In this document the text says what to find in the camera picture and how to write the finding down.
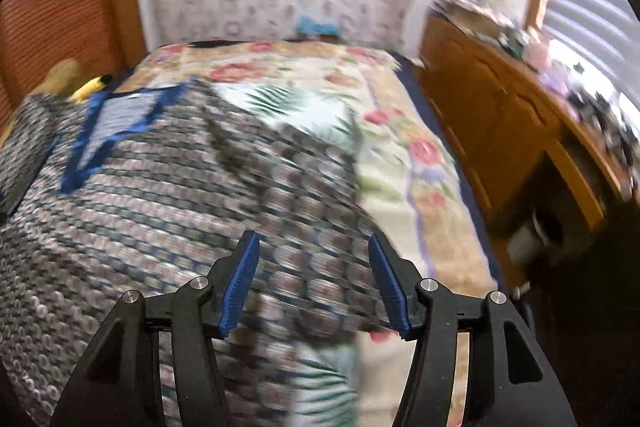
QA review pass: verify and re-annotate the blue item behind bed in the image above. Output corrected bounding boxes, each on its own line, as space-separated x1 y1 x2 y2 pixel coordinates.
296 16 340 37

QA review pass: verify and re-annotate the navy patterned satin shirt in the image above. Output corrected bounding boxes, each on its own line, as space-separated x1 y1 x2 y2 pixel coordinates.
1 79 386 426

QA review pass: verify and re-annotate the white zebra window blind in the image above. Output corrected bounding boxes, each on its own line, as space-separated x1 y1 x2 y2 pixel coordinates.
544 0 639 104

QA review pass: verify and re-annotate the yellow Pikachu plush toy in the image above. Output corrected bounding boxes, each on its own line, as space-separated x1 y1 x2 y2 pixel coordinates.
70 75 113 104

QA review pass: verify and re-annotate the red-brown louvered wardrobe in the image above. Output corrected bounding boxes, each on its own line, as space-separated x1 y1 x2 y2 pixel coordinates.
1 0 146 120

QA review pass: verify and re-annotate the floral and leaf bedspread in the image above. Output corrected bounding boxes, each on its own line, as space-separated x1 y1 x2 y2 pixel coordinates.
122 41 499 426

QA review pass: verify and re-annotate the gold patterned pillow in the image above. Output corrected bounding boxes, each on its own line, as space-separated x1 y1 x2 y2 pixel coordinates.
30 58 86 98

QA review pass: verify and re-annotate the wooden sideboard cabinet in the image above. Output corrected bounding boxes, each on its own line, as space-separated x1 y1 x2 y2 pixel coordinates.
420 12 639 256

